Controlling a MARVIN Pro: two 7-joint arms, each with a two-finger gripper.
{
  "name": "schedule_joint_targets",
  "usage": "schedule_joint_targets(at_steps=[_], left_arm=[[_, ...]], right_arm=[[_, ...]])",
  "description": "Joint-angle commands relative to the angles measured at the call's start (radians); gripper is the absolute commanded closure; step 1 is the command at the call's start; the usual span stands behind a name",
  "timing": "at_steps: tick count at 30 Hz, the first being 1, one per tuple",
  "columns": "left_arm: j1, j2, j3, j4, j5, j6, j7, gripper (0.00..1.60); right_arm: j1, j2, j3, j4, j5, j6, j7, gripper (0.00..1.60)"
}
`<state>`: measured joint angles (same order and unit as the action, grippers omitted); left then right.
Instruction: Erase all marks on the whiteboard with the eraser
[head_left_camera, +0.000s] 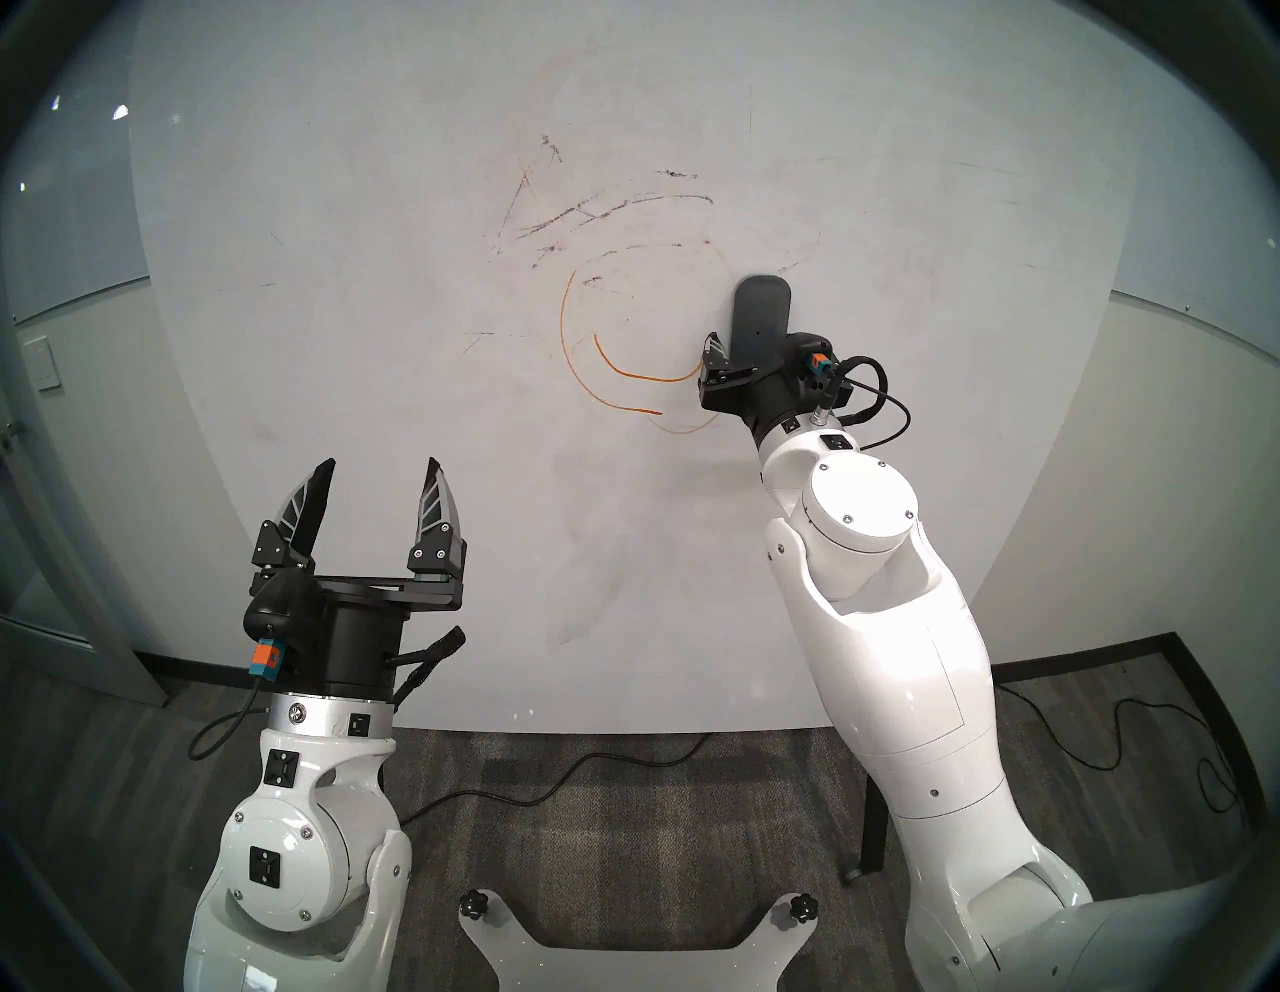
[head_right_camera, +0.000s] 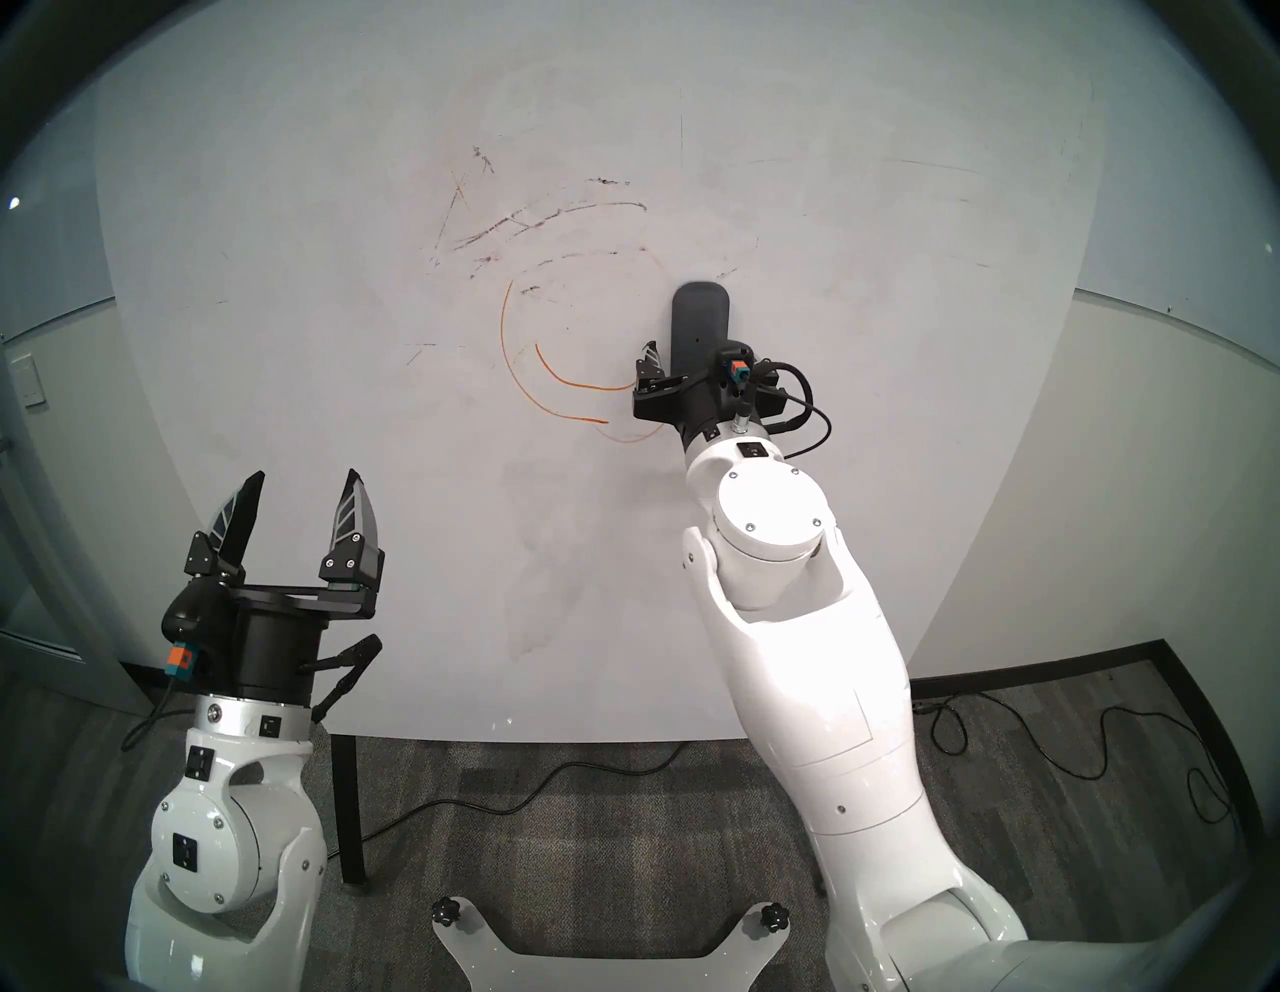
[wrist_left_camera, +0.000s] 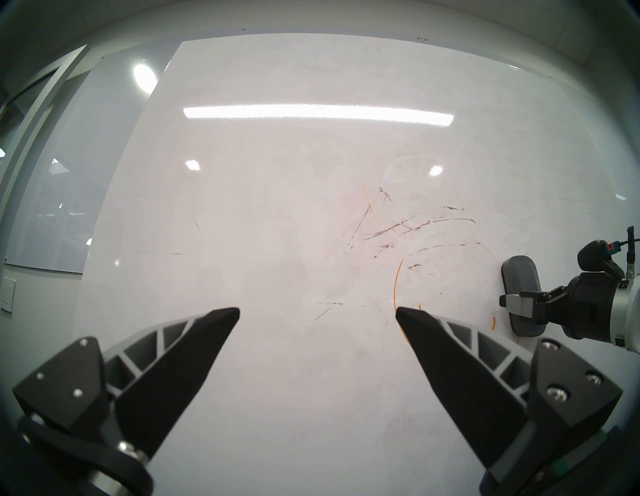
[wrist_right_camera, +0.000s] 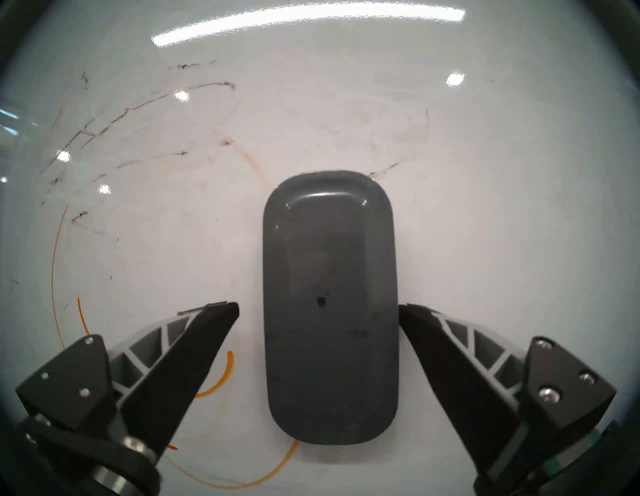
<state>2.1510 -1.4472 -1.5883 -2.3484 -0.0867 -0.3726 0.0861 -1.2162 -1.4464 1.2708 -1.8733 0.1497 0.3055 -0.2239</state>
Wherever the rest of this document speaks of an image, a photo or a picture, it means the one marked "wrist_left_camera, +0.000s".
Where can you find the dark grey whiteboard eraser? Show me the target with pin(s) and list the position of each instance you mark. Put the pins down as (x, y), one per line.
(520, 275)

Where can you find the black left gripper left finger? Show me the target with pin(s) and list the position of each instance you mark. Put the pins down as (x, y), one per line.
(165, 370)

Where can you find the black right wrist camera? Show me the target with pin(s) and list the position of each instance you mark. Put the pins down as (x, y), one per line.
(597, 255)

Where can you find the white wall light switch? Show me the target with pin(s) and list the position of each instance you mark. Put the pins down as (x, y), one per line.
(6, 295)

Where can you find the wall glass board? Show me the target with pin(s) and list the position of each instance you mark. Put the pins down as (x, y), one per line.
(75, 175)

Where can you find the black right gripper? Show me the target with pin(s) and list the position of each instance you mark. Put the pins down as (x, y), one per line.
(585, 307)

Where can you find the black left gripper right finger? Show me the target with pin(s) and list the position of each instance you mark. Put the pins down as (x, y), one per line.
(475, 390)

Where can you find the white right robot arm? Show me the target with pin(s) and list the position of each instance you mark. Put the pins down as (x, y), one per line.
(627, 315)

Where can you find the large white whiteboard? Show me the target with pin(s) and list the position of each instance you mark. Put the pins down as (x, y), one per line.
(275, 200)

